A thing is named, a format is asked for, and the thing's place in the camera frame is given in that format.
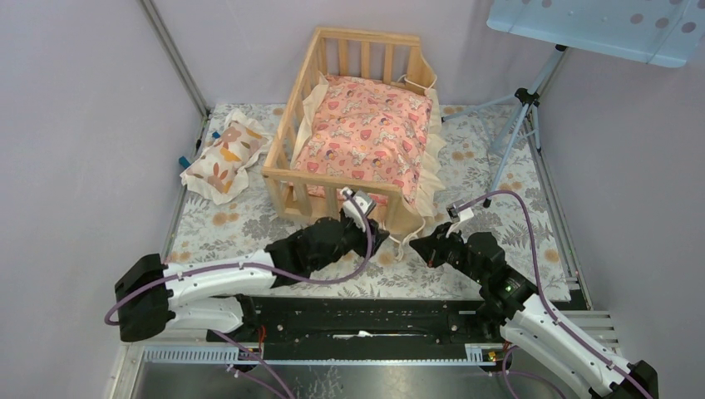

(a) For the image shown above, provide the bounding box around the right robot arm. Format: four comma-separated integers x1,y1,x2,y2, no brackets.
410,216,658,398

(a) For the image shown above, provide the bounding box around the blue toy item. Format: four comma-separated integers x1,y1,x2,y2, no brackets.
180,131,229,178

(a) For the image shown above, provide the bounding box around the pink patterned bed cushion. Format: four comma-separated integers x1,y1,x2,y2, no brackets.
291,75,446,218

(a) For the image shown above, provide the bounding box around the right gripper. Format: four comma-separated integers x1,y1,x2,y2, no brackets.
409,222,486,285

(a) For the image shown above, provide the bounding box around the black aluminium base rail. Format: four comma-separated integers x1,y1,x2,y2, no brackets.
215,294,505,362

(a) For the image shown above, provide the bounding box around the grey diagonal pole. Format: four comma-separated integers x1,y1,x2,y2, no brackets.
137,0,210,118

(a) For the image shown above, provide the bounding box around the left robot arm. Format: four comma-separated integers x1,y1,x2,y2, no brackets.
104,188,390,342

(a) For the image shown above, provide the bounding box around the light blue perforated panel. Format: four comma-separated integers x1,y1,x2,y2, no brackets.
487,0,704,68

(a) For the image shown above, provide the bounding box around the wooden pet bed frame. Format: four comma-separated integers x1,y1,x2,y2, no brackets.
261,27,436,238

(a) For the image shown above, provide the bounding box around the floral small pillow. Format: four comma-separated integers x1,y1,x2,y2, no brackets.
180,110,274,204

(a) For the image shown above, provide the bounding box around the black tripod stand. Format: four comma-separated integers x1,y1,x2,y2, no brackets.
463,45,569,192

